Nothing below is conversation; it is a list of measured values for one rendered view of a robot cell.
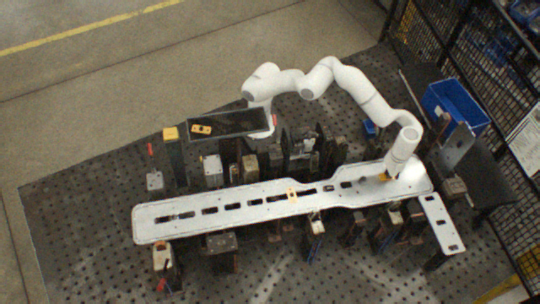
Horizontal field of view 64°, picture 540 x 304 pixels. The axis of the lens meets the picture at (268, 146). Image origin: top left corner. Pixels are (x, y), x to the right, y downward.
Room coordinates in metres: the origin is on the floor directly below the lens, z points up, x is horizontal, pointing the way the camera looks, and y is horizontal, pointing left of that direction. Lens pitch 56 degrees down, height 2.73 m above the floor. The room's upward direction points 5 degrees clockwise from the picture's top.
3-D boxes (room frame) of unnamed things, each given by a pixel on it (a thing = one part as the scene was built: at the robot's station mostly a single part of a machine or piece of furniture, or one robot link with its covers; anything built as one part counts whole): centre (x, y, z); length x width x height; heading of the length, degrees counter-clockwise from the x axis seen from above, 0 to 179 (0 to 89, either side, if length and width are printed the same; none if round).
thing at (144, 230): (0.90, -0.11, 1.00); 1.38 x 0.22 x 0.02; 107
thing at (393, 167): (1.05, -0.57, 1.15); 0.10 x 0.07 x 0.11; 17
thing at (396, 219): (0.83, -0.58, 0.87); 0.12 x 0.09 x 0.35; 17
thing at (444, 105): (1.41, -0.91, 1.09); 0.30 x 0.17 x 0.13; 25
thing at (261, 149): (1.09, 0.03, 0.90); 0.05 x 0.05 x 0.40; 17
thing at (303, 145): (1.13, -0.16, 0.94); 0.18 x 0.13 x 0.49; 107
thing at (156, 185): (0.90, 0.49, 0.88); 0.11 x 0.10 x 0.36; 17
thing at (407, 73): (1.36, -0.93, 1.01); 0.90 x 0.22 x 0.03; 17
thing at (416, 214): (0.89, -0.70, 0.84); 0.11 x 0.10 x 0.28; 17
